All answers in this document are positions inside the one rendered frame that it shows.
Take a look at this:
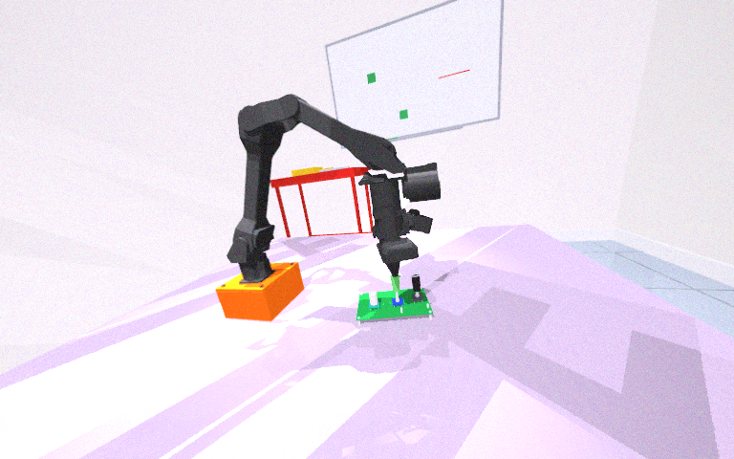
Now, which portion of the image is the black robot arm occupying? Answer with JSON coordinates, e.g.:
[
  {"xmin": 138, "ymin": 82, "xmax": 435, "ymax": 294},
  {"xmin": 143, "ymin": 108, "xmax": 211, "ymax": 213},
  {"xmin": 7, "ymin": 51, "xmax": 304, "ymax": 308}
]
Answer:
[{"xmin": 227, "ymin": 94, "xmax": 441, "ymax": 284}]

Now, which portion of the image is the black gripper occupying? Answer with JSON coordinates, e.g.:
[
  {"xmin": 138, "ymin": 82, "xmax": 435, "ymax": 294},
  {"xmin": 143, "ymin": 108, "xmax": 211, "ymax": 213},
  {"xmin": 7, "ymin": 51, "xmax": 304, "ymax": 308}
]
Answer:
[{"xmin": 372, "ymin": 204, "xmax": 419, "ymax": 277}]

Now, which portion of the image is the green circuit board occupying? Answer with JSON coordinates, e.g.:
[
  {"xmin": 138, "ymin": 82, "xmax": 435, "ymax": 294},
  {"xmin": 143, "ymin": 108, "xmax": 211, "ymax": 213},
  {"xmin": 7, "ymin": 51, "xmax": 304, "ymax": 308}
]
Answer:
[{"xmin": 356, "ymin": 274, "xmax": 433, "ymax": 325}]

